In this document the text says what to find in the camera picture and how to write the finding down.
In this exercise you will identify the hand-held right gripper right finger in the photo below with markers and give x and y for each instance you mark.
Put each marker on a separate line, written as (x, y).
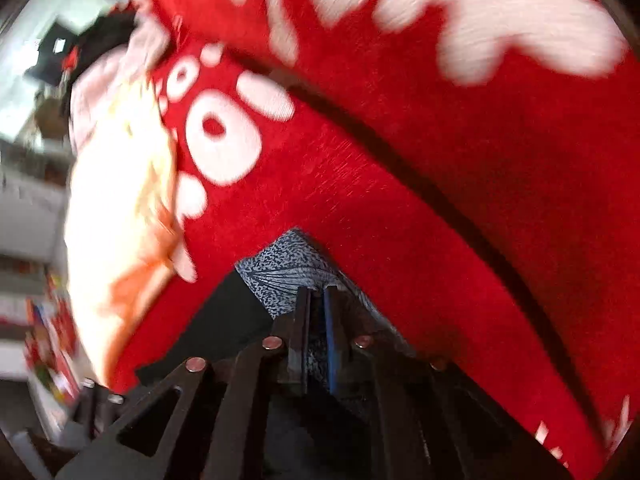
(330, 345)

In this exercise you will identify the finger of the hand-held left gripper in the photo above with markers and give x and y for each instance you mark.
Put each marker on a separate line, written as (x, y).
(95, 410)

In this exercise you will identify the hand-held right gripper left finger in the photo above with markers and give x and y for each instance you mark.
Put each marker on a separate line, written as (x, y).
(304, 325)

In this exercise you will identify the black pants with blue-patterned lining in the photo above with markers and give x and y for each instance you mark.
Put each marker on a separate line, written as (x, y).
(282, 265)

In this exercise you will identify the red printed sofa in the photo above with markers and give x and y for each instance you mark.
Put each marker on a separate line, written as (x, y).
(410, 170)

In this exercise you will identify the cream cloth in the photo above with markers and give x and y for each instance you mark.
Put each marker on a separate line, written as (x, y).
(117, 220)

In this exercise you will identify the white cloth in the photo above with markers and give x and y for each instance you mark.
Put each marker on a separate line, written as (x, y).
(107, 85)

